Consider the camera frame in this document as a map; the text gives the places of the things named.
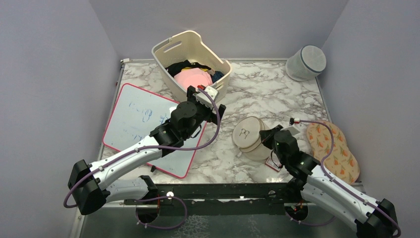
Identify pink bra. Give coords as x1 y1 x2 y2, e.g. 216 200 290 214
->
174 69 213 89

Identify yellow black bra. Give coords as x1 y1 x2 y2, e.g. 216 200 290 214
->
181 67 201 72

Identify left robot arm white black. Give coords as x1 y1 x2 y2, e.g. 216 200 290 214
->
63 85 226 215

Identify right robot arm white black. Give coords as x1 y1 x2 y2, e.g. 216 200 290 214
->
259 125 401 238

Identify cream plastic laundry basket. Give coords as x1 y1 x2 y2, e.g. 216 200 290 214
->
152 30 233 103

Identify small red white card box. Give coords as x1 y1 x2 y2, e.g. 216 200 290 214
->
265 157 283 172

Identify blue garment in basket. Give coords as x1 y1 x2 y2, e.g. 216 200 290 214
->
211 71 224 83

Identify black garment in basket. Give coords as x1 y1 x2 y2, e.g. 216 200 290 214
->
165 60 211 77

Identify red framed whiteboard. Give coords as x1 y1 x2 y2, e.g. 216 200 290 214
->
103 83 196 179

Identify carrot pattern round cushion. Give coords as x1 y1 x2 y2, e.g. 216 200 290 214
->
307 120 360 184

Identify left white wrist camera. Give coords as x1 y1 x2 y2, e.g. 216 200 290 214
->
195 85 218 108

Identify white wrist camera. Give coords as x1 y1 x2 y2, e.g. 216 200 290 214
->
284 126 300 136
195 85 218 108

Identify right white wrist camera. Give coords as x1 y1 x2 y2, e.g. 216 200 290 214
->
284 126 300 136

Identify black mounting rail base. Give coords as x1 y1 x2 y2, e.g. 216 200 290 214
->
123 182 309 220

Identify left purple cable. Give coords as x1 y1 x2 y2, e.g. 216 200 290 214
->
63 87 221 230

